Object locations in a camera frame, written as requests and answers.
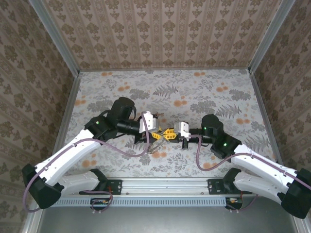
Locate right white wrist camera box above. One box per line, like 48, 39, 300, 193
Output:
173, 121, 191, 139

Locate silver metal panel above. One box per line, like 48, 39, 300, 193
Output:
21, 194, 311, 233

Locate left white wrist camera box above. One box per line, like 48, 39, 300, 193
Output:
138, 111, 158, 133

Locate grey slotted cable duct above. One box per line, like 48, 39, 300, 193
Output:
57, 197, 228, 207

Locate brown keyring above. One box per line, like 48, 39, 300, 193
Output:
145, 139, 164, 154

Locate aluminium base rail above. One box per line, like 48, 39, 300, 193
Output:
55, 177, 285, 196

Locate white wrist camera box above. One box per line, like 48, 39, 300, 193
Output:
138, 111, 158, 133
173, 121, 191, 139

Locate aluminium frame post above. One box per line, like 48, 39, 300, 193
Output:
248, 0, 297, 73
28, 0, 81, 76

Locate floral patterned table cover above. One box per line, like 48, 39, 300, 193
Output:
54, 69, 282, 179

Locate aluminium table side rail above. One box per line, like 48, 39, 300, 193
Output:
52, 72, 82, 152
249, 70, 284, 165

